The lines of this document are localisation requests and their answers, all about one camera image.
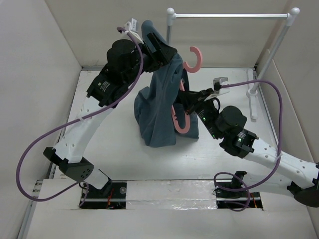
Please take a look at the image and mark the teal t shirt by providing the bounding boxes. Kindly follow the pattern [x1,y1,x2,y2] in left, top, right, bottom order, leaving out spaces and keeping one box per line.
[133,19,200,148]

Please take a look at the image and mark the purple cable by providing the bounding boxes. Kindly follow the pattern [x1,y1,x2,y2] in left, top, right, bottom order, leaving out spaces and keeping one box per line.
[213,79,284,211]
[15,26,145,207]

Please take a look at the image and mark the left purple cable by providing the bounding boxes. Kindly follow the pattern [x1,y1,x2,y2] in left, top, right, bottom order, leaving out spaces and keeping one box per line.
[15,26,145,207]

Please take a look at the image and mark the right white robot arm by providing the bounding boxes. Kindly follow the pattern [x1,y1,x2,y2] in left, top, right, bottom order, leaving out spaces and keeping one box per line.
[177,89,319,208]

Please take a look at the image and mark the white metal clothes rack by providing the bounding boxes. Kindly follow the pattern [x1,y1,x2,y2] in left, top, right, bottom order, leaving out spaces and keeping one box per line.
[166,7,300,120]

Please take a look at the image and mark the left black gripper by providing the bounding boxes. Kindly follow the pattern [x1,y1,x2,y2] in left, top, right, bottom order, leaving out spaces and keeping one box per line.
[123,32,176,86]

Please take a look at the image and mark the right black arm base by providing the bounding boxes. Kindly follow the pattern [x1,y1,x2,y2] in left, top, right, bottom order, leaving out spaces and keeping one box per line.
[213,171,263,212]

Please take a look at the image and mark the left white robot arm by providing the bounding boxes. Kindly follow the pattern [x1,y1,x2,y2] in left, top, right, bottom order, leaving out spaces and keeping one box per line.
[44,30,177,198]

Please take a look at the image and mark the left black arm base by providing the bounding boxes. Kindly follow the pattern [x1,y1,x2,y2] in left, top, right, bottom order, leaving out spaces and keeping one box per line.
[79,180,127,210]

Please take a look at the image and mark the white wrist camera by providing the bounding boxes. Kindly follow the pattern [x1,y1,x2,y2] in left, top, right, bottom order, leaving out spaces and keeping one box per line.
[209,77,230,98]
[124,18,139,33]

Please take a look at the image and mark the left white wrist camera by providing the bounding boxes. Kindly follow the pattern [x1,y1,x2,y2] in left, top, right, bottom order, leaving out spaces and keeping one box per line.
[124,18,139,33]

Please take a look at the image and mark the pink plastic hanger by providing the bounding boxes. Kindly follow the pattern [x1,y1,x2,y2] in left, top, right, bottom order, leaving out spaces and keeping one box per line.
[171,46,203,134]

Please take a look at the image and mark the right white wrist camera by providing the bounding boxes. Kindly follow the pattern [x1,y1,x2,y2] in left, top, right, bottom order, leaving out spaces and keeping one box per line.
[209,77,230,98]

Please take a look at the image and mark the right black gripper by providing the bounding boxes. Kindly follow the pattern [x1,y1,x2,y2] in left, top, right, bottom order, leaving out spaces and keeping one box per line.
[178,88,222,139]

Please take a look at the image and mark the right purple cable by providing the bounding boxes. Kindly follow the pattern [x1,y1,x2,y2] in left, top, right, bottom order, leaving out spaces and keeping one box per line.
[213,79,284,211]

